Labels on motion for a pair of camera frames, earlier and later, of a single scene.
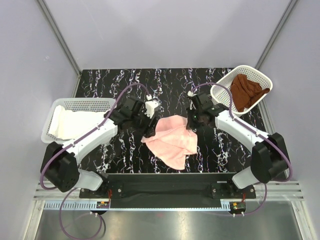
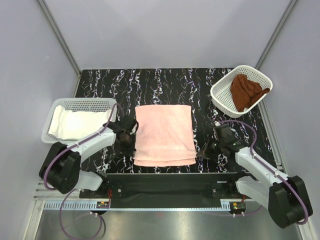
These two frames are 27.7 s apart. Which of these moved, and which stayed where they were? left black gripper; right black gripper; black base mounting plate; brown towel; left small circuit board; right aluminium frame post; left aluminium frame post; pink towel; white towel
Moved: right black gripper; pink towel; left black gripper
Stayed: left aluminium frame post; white towel; brown towel; right aluminium frame post; black base mounting plate; left small circuit board
